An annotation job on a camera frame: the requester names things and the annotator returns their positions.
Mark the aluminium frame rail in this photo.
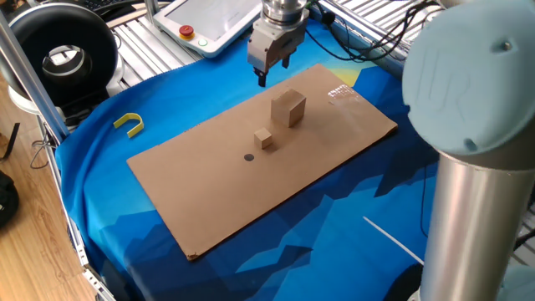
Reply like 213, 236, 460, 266
313, 0, 419, 80

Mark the white thin strip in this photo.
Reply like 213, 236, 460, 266
362, 216, 425, 265

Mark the aluminium frame post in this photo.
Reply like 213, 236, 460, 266
0, 11, 71, 144

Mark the white teach pendant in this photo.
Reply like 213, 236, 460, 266
152, 0, 263, 59

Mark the aluminium table edge profile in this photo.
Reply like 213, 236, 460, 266
36, 115, 118, 301

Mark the small wooden cube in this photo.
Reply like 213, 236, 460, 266
253, 127, 273, 151

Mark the black keyboard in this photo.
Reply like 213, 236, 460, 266
81, 0, 139, 13

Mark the blue printed cloth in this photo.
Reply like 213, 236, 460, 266
53, 18, 440, 301

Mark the black flat bar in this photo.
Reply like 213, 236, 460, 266
0, 121, 21, 162

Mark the black bag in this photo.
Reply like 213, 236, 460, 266
0, 170, 20, 230

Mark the black ring light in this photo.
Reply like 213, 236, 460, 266
7, 2, 126, 116

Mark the black cable bundle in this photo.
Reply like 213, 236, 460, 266
304, 0, 444, 64

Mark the brown cardboard sheet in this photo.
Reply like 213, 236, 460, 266
126, 63, 399, 262

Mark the yellow U-shaped piece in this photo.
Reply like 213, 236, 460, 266
113, 112, 145, 140

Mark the grey Schunk gripper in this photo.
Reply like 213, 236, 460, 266
246, 10, 311, 88

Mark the thin aluminium post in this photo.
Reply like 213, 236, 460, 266
143, 0, 161, 26

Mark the large wooden cube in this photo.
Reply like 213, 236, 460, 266
270, 87, 308, 129

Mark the silver force torque sensor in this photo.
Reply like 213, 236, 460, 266
261, 0, 310, 27

